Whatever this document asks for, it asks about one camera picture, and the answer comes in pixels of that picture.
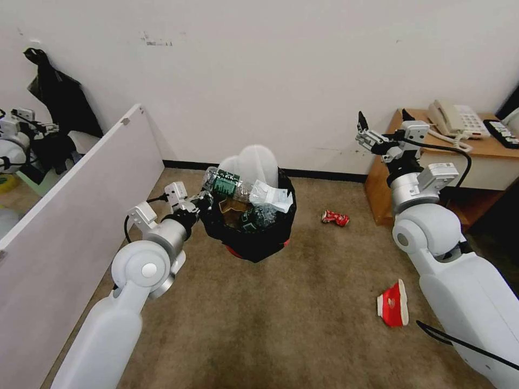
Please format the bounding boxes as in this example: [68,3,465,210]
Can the red trash bin black liner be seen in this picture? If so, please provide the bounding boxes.
[201,169,297,264]

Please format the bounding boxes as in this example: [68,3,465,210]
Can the clear bottle green label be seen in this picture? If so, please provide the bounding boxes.
[202,165,255,202]

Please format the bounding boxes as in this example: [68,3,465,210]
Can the brown plastic piece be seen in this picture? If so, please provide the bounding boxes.
[217,200,250,227]

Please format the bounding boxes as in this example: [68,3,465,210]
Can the beige desk telephone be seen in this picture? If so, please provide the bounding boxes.
[428,99,492,141]

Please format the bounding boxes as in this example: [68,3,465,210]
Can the white domed plastic lid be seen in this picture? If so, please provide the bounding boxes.
[218,145,281,190]

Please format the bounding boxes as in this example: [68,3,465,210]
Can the white crumpled wrapper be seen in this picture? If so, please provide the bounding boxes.
[249,179,294,214]

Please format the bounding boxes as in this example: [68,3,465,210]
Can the crushed red soda can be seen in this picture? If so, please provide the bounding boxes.
[321,209,351,227]

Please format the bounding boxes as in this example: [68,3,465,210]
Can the wooden desk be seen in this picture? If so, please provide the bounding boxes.
[363,107,519,235]

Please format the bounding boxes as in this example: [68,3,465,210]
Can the black keypad device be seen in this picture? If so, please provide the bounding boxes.
[483,119,519,150]

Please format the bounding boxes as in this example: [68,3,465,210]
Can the white partition board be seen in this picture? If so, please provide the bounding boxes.
[0,103,165,389]

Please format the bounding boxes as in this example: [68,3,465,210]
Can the black monitor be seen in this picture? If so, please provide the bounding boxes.
[496,83,519,118]

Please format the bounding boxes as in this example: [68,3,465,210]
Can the red paper cup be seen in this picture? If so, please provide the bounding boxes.
[376,278,410,326]

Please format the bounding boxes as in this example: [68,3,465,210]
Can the black cloth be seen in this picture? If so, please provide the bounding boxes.
[30,132,78,185]

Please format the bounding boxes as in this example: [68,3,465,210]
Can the black hanging plastic bag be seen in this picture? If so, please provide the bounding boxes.
[23,47,104,139]

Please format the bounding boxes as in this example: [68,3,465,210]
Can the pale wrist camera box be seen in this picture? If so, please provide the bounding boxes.
[401,120,430,153]
[163,182,189,212]

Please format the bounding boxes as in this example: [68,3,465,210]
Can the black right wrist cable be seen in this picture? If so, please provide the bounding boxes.
[411,139,474,190]

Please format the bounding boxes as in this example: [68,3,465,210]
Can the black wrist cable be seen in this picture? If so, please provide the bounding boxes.
[123,193,171,245]
[411,139,474,190]

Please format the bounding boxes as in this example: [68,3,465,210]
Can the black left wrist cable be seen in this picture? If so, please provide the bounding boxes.
[123,193,171,245]

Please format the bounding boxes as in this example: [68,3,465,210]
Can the beige coiled telephone cord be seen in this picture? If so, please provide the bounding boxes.
[428,125,474,153]

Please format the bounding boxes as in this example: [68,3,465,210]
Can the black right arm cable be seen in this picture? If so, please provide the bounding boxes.
[416,319,519,365]

